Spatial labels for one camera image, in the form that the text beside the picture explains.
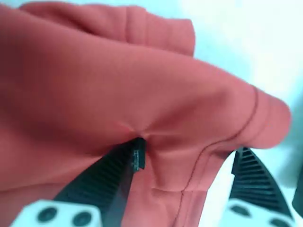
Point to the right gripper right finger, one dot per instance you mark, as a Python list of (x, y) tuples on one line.
[(254, 186)]

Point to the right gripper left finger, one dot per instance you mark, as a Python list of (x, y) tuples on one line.
[(101, 186)]

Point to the red shirt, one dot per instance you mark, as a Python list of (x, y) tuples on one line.
[(113, 94)]

